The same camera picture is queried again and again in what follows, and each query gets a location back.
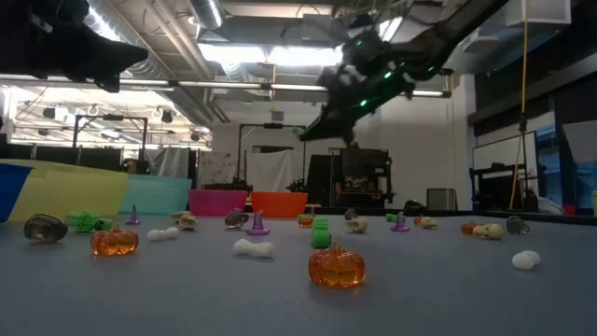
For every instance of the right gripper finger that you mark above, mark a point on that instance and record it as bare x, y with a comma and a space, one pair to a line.
352, 123
324, 126

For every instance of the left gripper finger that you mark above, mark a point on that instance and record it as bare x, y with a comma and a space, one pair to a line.
102, 81
116, 56

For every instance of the purple translucent witch hat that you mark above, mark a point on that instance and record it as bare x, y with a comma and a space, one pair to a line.
400, 225
133, 218
257, 226

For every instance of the white plastic bone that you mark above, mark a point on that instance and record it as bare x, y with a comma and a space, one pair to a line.
254, 248
525, 260
162, 234

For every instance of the blue plastic basket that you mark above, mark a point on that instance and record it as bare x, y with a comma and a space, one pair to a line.
11, 191

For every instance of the cream plastic skull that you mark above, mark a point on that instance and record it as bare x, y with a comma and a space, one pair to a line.
356, 226
188, 222
428, 223
178, 215
490, 231

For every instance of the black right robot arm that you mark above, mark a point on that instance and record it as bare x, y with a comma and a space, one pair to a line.
457, 32

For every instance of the black background robot arm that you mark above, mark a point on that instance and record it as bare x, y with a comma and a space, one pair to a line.
297, 186

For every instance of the black equipment rack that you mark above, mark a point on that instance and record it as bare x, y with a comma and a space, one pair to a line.
368, 172

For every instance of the black ceiling spotlight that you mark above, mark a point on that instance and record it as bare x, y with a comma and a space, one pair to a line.
167, 116
49, 113

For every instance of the white hanging sheet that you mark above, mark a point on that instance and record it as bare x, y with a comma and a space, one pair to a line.
275, 170

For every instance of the orange plastic bowl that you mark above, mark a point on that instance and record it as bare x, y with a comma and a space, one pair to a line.
279, 205

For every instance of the orange translucent plastic pumpkin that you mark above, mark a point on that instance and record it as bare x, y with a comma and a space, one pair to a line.
467, 228
115, 242
306, 222
417, 221
337, 268

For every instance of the gray hanging curtain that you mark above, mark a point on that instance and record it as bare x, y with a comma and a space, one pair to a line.
168, 162

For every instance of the long ceiling light bar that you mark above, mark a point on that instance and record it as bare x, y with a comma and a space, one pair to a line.
224, 85

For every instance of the yellow plastic bin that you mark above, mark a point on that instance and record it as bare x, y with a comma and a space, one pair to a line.
70, 191

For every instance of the white patterned sheet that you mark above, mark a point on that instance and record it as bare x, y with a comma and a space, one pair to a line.
217, 168

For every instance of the gray ribbed box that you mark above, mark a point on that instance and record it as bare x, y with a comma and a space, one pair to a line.
441, 199

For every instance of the teal plastic bin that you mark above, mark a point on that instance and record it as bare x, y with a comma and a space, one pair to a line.
156, 196

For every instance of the pink plastic bowl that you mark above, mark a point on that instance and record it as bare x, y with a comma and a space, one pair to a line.
217, 203

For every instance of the white board panel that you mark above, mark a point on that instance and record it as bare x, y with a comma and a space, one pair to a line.
503, 151

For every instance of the black cart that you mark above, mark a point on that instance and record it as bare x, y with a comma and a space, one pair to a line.
494, 186

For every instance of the white ceiling unit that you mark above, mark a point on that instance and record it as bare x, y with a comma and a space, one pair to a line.
538, 11

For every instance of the white cloth bundle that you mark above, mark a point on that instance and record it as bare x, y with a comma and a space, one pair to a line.
550, 206

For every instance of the small red container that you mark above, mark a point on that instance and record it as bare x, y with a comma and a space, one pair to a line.
569, 210

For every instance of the large silver ventilation duct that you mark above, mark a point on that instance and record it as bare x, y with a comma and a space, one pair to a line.
149, 70

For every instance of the small silver round duct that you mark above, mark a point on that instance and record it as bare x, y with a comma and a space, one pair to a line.
207, 13

